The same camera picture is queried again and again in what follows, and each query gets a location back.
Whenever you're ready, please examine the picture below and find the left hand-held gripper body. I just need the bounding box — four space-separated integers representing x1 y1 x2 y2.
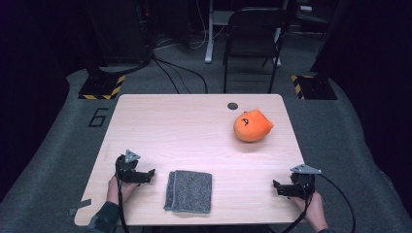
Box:
116 149 144 184

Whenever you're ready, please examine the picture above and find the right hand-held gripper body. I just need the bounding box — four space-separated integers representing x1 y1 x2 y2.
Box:
290 164 323 199

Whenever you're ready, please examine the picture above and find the grey towel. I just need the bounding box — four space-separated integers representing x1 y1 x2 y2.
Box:
163 170 214 215

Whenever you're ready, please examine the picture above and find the orange plush toy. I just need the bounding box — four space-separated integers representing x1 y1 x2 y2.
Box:
232 108 274 144

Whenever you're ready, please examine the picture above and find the person's left hand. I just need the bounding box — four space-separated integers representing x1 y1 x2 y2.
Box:
106 175 139 206

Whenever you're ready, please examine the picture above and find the person's right hand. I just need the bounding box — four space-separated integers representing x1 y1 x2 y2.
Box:
290 190 328 231

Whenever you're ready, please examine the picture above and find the grey tape strip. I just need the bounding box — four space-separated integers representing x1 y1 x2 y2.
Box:
67 198 92 216

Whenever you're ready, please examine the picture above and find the striped black stand base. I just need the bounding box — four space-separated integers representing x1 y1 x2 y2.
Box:
291 74 338 101
78 74 126 101

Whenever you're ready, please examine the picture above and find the dark equipment cabinet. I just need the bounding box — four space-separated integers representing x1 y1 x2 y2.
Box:
85 0 153 67

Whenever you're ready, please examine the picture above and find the black folding chair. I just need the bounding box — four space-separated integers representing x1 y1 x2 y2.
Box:
223 8 291 94

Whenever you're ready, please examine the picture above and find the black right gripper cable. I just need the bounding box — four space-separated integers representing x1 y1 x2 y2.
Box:
281 181 315 233

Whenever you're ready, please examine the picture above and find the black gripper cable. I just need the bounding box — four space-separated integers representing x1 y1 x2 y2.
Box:
281 181 315 233
115 154 130 233

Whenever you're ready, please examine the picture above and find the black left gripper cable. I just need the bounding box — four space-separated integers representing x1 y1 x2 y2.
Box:
115 154 130 233

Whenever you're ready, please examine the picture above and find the thin black cable loop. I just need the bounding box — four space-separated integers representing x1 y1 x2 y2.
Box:
315 174 357 233

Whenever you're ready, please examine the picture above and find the black floor cable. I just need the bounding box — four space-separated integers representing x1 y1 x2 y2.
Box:
154 59 209 94
151 57 181 94

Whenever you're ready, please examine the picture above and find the white desk frame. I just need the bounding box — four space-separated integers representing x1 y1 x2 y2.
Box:
204 0 282 68

